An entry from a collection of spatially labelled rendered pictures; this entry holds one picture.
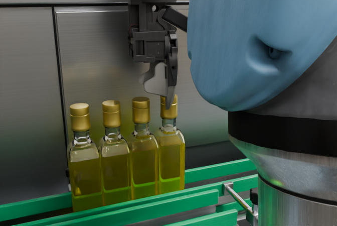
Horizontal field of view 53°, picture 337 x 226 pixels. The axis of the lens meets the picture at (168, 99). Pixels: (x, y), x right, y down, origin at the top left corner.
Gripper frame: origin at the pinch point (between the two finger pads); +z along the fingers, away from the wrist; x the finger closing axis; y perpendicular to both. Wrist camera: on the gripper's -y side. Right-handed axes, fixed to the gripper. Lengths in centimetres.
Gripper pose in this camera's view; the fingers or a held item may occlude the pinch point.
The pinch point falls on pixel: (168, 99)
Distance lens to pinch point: 68.0
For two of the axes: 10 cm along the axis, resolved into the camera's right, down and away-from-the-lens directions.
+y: -9.7, 0.7, -2.2
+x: 2.4, 2.9, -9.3
